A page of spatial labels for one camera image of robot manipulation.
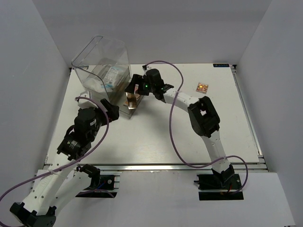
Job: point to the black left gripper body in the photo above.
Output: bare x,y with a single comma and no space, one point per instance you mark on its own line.
101,120

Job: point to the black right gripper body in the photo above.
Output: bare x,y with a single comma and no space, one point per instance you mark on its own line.
144,88

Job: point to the twelve-pan brown eyeshadow palette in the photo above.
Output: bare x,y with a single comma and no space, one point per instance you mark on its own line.
132,100

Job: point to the white cotton pad pack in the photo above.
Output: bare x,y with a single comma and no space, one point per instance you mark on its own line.
96,85
112,77

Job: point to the clear acrylic drawer organizer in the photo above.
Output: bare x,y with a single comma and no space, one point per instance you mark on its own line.
103,69

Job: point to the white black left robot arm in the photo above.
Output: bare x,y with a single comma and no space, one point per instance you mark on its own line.
64,179

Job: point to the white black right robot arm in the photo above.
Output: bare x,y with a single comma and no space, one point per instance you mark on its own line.
203,117

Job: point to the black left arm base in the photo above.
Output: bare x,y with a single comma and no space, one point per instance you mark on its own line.
103,184

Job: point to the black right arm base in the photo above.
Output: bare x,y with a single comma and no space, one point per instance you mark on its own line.
211,189

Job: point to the black XDOF label sticker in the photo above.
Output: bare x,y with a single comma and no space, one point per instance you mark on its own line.
221,65

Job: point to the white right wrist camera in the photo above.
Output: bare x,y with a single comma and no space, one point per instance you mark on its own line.
145,68

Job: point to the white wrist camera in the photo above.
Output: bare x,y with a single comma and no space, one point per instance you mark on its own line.
145,68
84,100

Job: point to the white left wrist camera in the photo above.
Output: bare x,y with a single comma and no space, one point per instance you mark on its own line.
84,100

